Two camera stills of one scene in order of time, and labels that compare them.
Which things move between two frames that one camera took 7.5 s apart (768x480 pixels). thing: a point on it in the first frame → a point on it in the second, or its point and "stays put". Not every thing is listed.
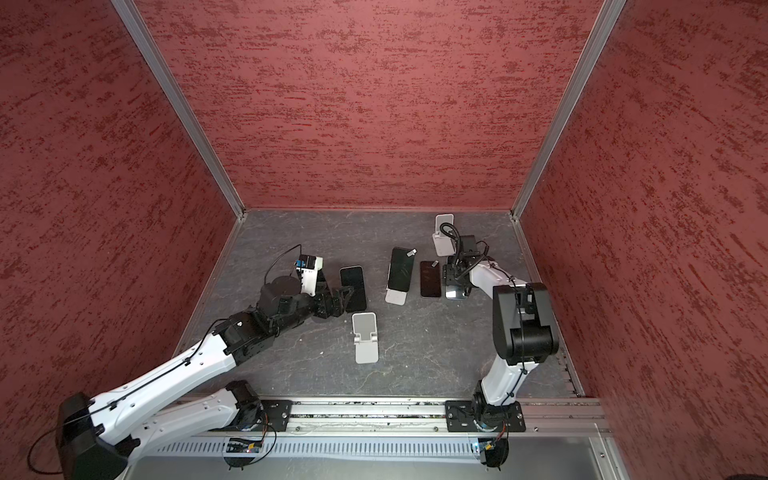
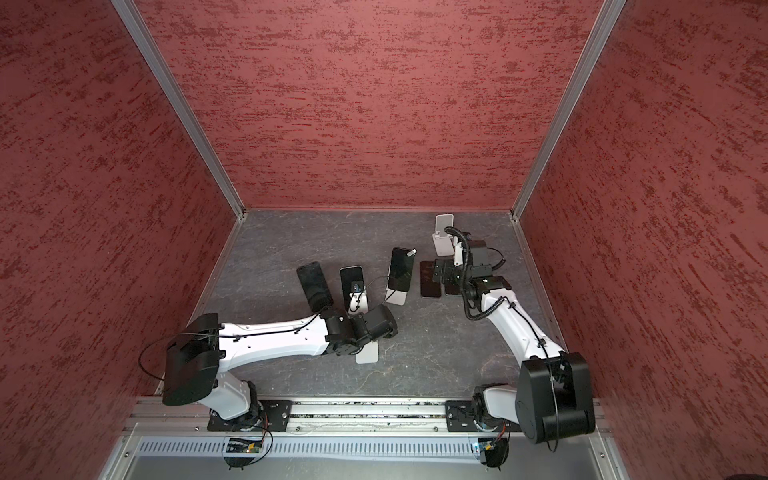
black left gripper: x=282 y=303 → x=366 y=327
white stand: x=445 y=245 stays put
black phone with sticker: x=401 y=268 stays put
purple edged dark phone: x=430 y=278 stays put
